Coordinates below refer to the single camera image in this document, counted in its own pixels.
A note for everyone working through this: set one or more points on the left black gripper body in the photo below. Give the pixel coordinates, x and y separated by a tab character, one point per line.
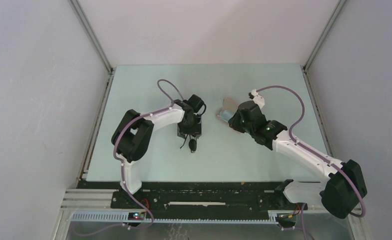
194	127

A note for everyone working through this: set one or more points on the black sunglasses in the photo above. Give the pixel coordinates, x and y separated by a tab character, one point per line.
192	144

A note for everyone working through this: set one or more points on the pink glasses case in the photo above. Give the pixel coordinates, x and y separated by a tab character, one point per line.
227	104

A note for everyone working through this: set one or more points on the light blue cleaning cloth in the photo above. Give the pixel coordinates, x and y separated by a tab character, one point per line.
225	115

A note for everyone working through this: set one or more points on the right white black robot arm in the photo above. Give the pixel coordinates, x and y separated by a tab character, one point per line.
341	185

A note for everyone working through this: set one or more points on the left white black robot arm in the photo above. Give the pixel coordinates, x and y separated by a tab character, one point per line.
132	137

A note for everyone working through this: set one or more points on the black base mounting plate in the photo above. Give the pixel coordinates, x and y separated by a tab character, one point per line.
206	200

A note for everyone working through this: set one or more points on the aluminium frame rails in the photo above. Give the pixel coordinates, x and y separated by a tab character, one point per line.
87	199

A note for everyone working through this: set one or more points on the grey cable duct rail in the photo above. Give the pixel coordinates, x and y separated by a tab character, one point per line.
122	217

